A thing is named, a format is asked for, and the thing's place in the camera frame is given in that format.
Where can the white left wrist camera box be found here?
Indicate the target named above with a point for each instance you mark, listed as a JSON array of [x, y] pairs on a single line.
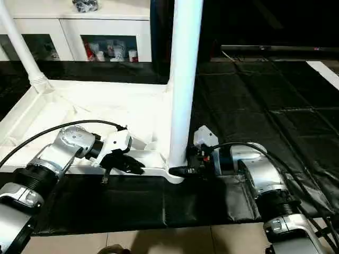
[[114, 145]]

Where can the glossy black long bar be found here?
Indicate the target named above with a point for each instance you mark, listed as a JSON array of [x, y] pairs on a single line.
[[286, 48]]

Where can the black work mat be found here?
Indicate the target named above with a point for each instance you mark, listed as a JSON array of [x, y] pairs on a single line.
[[286, 106]]

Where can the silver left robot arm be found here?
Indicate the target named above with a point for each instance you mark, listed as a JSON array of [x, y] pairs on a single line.
[[58, 153]]

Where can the crumpled silver black object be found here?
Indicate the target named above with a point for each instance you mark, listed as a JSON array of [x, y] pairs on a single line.
[[86, 5]]

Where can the black cabinet with orange label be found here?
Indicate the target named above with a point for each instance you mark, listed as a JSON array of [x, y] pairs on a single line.
[[254, 21]]

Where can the white cabinet with glass doors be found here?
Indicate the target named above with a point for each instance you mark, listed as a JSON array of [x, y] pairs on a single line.
[[63, 26]]

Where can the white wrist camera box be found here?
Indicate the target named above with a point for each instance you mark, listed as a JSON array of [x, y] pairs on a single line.
[[114, 145], [205, 137]]

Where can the white plastic table top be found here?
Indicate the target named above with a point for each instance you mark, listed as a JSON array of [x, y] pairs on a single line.
[[95, 111]]

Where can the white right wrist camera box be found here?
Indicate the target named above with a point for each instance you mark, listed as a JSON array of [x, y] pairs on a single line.
[[205, 137]]

